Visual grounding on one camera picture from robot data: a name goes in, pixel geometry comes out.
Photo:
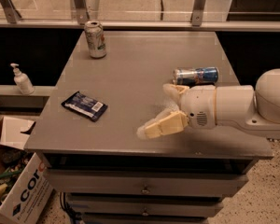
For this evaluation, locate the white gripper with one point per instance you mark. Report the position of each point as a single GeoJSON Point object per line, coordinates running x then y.
{"type": "Point", "coordinates": [198, 105]}

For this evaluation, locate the silver green 7up can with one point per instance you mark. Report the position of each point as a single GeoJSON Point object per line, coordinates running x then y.
{"type": "Point", "coordinates": [94, 33]}

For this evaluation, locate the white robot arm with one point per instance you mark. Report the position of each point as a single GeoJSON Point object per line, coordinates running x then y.
{"type": "Point", "coordinates": [253, 110]}

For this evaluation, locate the blue silver redbull can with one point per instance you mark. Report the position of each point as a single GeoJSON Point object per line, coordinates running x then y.
{"type": "Point", "coordinates": [195, 76]}

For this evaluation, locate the dark blue snack packet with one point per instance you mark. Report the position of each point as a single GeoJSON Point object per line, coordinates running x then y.
{"type": "Point", "coordinates": [85, 106]}

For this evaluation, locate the grey drawer cabinet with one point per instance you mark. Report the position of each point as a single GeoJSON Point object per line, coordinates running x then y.
{"type": "Point", "coordinates": [129, 80]}

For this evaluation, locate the top grey drawer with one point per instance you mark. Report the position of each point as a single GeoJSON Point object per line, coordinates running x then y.
{"type": "Point", "coordinates": [142, 183]}

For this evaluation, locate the grey drawer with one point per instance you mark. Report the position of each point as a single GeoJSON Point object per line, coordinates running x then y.
{"type": "Point", "coordinates": [144, 206]}
{"type": "Point", "coordinates": [142, 183]}

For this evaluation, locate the lower grey drawer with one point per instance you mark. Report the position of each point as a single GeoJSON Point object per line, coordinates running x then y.
{"type": "Point", "coordinates": [144, 206]}

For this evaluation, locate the white pump soap bottle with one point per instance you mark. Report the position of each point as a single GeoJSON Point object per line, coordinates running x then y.
{"type": "Point", "coordinates": [22, 81]}

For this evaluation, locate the white paper sheet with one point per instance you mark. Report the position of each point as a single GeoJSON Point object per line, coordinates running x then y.
{"type": "Point", "coordinates": [15, 132]}

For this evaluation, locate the white cardboard box with logo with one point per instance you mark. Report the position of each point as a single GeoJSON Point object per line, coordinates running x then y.
{"type": "Point", "coordinates": [28, 196]}

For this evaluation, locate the metal railing post right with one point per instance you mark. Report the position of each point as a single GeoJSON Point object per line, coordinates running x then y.
{"type": "Point", "coordinates": [197, 12]}

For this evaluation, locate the metal railing post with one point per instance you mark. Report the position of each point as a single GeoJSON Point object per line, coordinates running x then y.
{"type": "Point", "coordinates": [197, 12]}
{"type": "Point", "coordinates": [12, 15]}
{"type": "Point", "coordinates": [81, 11]}

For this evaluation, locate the metal railing post middle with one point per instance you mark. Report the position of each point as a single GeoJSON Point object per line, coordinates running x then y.
{"type": "Point", "coordinates": [81, 11]}

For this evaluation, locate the metal railing post left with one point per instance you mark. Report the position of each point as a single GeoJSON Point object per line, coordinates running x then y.
{"type": "Point", "coordinates": [12, 15]}

